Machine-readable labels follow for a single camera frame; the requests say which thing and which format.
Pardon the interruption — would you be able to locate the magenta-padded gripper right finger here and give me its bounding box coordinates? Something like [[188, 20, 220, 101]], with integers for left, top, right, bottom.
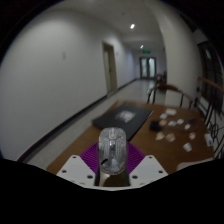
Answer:
[[125, 141, 169, 188]]

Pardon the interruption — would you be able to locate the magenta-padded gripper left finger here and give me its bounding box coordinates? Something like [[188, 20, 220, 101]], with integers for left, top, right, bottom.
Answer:
[[56, 142, 101, 188]]

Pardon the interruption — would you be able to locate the clear transparent computer mouse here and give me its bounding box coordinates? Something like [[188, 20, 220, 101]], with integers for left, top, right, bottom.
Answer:
[[97, 126, 128, 176]]

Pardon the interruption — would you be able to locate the tan and brown card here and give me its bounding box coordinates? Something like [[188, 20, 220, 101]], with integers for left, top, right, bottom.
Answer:
[[165, 132, 177, 143]]

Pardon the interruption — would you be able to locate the small black box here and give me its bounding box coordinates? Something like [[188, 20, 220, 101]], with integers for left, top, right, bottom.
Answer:
[[148, 120, 161, 132]]

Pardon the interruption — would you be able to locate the black flat laptop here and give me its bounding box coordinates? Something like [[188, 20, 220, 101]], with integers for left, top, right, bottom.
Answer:
[[91, 103, 154, 141]]

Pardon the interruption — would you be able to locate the small white box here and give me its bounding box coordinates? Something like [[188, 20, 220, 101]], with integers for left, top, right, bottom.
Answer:
[[164, 108, 178, 117]]

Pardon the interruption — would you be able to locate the black railing with wooden handrail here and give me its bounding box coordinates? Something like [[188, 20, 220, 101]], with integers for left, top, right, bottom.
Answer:
[[195, 75, 224, 160]]

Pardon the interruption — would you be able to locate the glass double door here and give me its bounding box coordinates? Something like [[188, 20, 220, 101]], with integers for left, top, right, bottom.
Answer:
[[139, 56, 157, 80]]

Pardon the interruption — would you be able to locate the beige side door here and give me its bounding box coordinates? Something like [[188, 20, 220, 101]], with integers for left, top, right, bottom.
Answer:
[[101, 41, 119, 98]]

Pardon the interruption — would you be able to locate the dark framed window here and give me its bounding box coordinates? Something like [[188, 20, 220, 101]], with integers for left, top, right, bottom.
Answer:
[[197, 40, 224, 113]]

